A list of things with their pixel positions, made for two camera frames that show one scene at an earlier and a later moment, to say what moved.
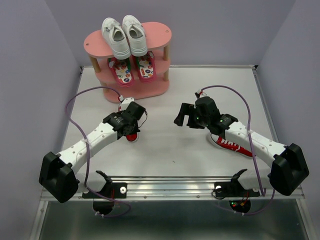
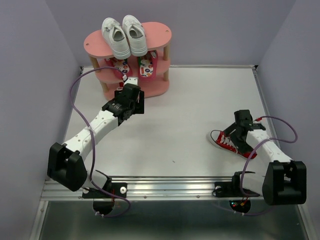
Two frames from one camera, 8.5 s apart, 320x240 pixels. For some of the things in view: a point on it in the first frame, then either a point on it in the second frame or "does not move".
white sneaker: [116, 38] does not move
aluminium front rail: [169, 188] does not move
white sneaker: [136, 35] does not move
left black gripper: [136, 128] → [140, 106]
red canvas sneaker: [221, 143] does not move
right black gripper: [186, 109] → [241, 146]
